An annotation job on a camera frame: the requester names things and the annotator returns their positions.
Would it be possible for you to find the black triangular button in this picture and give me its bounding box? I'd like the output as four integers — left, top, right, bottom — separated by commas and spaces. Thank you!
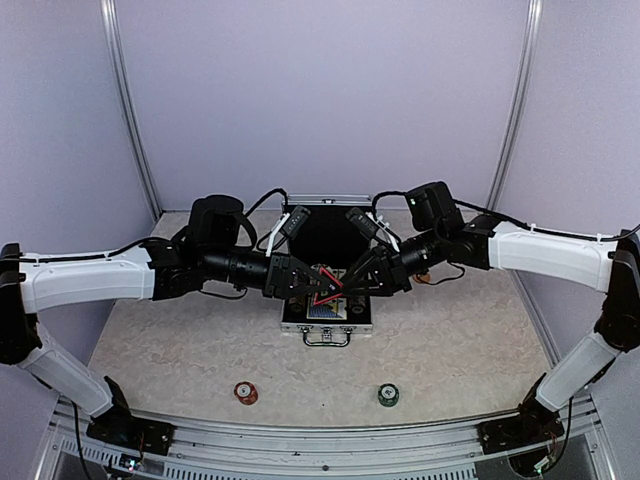
312, 265, 343, 306

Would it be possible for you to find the blue playing card deck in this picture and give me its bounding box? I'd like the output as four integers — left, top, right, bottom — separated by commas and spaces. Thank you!
306, 298, 348, 321

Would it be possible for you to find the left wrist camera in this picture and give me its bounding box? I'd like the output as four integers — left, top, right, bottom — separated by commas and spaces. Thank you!
187, 192, 312, 256

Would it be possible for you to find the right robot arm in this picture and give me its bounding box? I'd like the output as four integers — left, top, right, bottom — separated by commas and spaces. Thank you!
341, 215, 639, 444

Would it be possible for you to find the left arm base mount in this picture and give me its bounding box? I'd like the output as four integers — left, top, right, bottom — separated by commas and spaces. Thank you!
86, 376, 175, 456

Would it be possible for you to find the left aluminium frame post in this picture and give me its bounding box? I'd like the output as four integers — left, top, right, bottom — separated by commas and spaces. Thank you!
100, 0, 163, 221

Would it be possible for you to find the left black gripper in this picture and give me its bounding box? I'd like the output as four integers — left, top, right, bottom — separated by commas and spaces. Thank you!
202, 245, 330, 299

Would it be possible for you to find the red poker chip stack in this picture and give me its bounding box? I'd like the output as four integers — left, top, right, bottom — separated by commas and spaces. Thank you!
234, 381, 259, 406

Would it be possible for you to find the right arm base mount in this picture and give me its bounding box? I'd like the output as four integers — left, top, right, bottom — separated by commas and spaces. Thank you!
477, 374, 565, 454

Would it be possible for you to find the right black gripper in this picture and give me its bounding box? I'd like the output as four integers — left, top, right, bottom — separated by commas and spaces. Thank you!
339, 224, 447, 295

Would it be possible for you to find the orange round button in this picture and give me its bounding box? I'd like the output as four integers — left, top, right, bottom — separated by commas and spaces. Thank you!
413, 272, 431, 285

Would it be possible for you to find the right poker chip row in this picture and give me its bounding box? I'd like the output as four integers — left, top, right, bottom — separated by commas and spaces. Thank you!
349, 296, 366, 315

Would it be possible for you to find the aluminium frame post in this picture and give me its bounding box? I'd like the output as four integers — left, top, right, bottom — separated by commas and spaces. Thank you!
100, 0, 163, 221
486, 0, 544, 210

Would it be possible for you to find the right aluminium frame post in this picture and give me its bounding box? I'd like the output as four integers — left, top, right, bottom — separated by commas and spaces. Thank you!
486, 0, 544, 210

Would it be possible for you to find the poker chip row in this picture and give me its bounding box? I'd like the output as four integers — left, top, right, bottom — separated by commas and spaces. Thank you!
349, 296, 366, 315
287, 296, 306, 314

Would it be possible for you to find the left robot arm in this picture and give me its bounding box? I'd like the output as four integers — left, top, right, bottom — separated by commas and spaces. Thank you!
1, 237, 330, 445

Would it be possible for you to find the left poker chip row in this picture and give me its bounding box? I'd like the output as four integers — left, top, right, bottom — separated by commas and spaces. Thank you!
287, 296, 306, 314

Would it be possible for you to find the green poker chip stack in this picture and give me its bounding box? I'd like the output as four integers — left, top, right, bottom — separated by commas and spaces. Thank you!
377, 383, 400, 408

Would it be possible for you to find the front aluminium rail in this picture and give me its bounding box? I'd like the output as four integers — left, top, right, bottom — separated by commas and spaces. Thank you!
49, 394, 601, 480

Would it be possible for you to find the aluminium poker case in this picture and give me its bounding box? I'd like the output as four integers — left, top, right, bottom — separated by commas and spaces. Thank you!
281, 194, 373, 348

